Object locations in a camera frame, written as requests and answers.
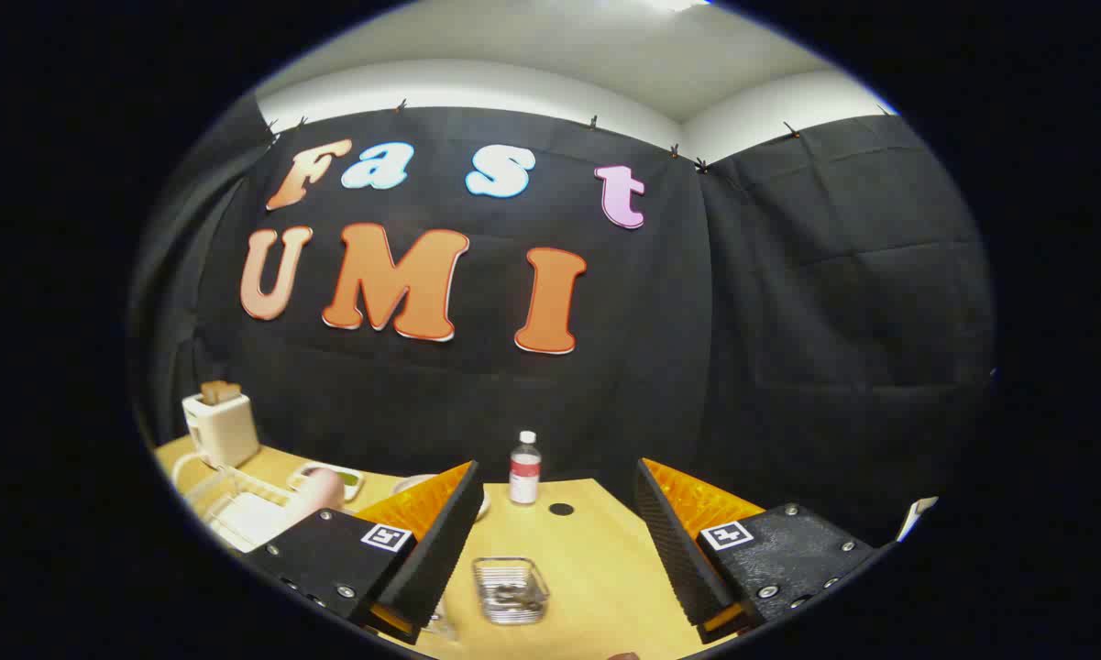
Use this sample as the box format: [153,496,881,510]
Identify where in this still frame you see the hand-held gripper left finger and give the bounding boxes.
[243,460,485,645]

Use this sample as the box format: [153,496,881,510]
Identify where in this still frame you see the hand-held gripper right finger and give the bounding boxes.
[634,458,890,643]

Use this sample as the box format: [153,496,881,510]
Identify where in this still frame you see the metal wire basket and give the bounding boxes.
[472,556,551,627]

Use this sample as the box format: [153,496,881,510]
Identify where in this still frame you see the pink plate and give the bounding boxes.
[289,467,346,525]

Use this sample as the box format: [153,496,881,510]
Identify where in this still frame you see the white wire dish rack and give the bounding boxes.
[172,454,331,554]

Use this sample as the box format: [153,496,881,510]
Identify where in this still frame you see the white round dish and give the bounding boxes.
[391,473,491,522]

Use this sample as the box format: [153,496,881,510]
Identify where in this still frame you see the white divided dish with beans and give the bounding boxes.
[289,463,365,502]

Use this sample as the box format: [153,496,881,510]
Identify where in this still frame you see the clear bottle with red label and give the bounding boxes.
[509,431,543,506]

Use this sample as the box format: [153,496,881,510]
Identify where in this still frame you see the white toaster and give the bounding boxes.
[182,392,260,470]

